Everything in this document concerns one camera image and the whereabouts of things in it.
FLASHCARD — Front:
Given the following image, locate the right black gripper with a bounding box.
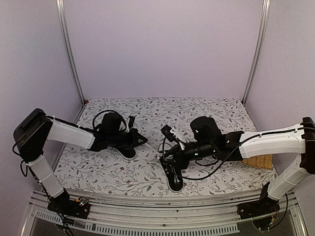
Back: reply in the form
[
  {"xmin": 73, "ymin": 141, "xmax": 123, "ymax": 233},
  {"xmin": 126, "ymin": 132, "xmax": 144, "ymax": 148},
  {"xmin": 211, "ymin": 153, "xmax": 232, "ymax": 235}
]
[{"xmin": 158, "ymin": 142, "xmax": 215, "ymax": 172}]

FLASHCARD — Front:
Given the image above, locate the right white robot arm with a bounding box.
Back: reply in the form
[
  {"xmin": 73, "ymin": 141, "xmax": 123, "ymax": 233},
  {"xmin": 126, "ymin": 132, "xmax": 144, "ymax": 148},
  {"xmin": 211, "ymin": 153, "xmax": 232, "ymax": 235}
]
[{"xmin": 159, "ymin": 116, "xmax": 315, "ymax": 214}]

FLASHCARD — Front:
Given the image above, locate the floral patterned table mat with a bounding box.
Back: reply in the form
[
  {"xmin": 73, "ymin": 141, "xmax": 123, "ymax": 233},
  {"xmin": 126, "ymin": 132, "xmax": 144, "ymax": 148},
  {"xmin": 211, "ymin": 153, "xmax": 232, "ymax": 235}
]
[{"xmin": 55, "ymin": 98, "xmax": 277, "ymax": 197}]

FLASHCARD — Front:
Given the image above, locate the woven bamboo tray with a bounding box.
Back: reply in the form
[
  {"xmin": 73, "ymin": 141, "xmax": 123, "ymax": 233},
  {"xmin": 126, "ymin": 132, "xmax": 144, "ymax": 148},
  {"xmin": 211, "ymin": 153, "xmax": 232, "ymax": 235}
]
[{"xmin": 240, "ymin": 154, "xmax": 273, "ymax": 170}]

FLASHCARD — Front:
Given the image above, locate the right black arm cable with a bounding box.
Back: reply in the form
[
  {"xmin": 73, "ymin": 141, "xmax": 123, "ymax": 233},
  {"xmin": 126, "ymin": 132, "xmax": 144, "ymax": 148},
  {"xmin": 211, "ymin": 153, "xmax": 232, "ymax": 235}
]
[{"xmin": 157, "ymin": 140, "xmax": 237, "ymax": 181}]

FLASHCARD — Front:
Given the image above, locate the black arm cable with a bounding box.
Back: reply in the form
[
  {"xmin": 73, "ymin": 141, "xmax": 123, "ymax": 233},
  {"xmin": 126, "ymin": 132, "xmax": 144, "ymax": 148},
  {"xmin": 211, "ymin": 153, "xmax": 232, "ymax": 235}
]
[
  {"xmin": 157, "ymin": 140, "xmax": 237, "ymax": 181},
  {"xmin": 92, "ymin": 110, "xmax": 116, "ymax": 131}
]

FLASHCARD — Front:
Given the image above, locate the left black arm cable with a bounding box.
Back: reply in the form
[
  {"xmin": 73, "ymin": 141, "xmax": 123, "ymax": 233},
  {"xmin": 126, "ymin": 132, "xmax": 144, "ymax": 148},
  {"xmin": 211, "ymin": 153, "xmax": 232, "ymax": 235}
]
[{"xmin": 92, "ymin": 110, "xmax": 116, "ymax": 131}]

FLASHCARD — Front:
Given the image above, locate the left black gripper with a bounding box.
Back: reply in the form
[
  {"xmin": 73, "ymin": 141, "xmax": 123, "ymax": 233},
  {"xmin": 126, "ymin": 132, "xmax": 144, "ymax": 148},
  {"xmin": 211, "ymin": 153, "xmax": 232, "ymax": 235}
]
[{"xmin": 108, "ymin": 128, "xmax": 148, "ymax": 150}]

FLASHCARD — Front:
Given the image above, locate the left aluminium frame post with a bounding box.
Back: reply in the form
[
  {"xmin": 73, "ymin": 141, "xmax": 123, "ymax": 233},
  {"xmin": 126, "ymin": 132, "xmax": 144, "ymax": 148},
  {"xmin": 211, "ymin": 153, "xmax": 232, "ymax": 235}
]
[{"xmin": 56, "ymin": 0, "xmax": 86, "ymax": 105}]

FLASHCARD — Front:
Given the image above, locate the black canvas sneaker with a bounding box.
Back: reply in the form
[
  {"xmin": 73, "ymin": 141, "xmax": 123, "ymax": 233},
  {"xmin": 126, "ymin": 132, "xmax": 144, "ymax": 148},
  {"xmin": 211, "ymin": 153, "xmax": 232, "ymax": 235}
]
[
  {"xmin": 159, "ymin": 157, "xmax": 184, "ymax": 192},
  {"xmin": 119, "ymin": 148, "xmax": 136, "ymax": 160}
]

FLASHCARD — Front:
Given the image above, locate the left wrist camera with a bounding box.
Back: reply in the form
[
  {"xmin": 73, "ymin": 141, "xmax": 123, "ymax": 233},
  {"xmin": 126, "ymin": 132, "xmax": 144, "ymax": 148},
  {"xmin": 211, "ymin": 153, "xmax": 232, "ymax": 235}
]
[{"xmin": 126, "ymin": 116, "xmax": 135, "ymax": 133}]

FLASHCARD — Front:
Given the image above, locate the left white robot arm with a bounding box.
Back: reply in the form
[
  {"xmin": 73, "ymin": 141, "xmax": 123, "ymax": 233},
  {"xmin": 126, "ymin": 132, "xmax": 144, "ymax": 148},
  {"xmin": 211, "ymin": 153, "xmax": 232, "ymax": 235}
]
[{"xmin": 12, "ymin": 108, "xmax": 148, "ymax": 213}]

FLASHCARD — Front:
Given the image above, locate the right aluminium frame post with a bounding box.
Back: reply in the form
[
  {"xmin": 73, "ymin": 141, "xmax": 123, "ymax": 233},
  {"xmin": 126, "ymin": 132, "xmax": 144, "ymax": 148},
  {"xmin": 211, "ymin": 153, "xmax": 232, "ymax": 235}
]
[{"xmin": 242, "ymin": 0, "xmax": 271, "ymax": 107}]

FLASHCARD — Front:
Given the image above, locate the aluminium frame post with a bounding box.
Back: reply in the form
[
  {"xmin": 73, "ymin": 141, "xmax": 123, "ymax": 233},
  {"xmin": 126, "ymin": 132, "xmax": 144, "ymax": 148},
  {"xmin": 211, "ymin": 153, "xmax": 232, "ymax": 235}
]
[
  {"xmin": 242, "ymin": 0, "xmax": 271, "ymax": 107},
  {"xmin": 56, "ymin": 0, "xmax": 86, "ymax": 105}
]

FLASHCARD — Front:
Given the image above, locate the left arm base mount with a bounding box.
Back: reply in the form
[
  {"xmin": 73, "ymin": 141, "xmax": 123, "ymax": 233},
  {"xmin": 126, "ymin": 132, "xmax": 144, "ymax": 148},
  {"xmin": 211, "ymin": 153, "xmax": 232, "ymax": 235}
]
[{"xmin": 47, "ymin": 191, "xmax": 91, "ymax": 219}]

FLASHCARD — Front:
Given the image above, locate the front aluminium rail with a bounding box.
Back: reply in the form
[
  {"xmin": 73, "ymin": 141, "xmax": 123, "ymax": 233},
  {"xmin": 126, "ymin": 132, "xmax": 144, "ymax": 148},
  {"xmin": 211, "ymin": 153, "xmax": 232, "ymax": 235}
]
[{"xmin": 24, "ymin": 189, "xmax": 303, "ymax": 236}]

